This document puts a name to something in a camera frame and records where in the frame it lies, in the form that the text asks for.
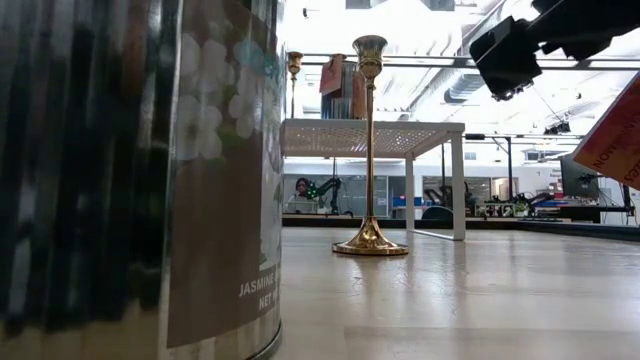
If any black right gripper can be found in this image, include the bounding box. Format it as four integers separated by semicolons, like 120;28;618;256
468;0;640;95

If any silver ribbed tin candle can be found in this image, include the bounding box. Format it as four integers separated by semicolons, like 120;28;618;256
319;53;369;120

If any gold candlestick holder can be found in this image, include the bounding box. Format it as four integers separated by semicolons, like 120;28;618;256
332;34;410;257
286;50;305;120

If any long ceiling light bar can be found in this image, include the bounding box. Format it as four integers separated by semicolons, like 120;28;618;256
299;52;640;71

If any white perforated metal shelf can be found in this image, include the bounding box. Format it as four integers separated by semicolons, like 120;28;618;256
279;118;467;242

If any black computer monitor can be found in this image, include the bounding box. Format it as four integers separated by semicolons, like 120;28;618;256
558;152;602;201

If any person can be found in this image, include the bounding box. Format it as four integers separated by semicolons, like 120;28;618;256
291;177;322;216

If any silver ventilation duct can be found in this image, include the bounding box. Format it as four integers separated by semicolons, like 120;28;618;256
407;0;506;117

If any black post frame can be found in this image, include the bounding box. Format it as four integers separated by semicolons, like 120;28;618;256
463;132;586;201

